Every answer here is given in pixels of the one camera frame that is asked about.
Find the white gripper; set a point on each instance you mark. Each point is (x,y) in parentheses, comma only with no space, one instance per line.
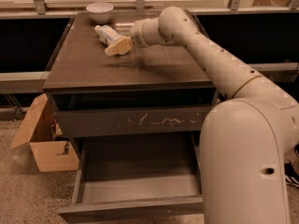
(137,34)

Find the clear plastic water bottle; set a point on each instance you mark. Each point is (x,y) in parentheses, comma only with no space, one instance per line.
(106,34)

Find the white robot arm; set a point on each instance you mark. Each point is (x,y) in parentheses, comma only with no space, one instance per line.
(243,139)

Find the dark grey drawer cabinet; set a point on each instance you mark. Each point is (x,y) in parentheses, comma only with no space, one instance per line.
(83,77)

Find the scratched grey top drawer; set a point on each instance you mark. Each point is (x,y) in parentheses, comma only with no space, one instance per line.
(120,121)

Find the open grey middle drawer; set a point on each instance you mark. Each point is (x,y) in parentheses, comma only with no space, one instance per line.
(134,176)

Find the white ceramic bowl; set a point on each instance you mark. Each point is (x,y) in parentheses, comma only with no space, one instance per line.
(100,12)

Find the open cardboard box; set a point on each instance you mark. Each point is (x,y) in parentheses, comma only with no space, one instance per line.
(51,155)

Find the black and white sneaker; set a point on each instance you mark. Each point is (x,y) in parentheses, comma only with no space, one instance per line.
(292,178)

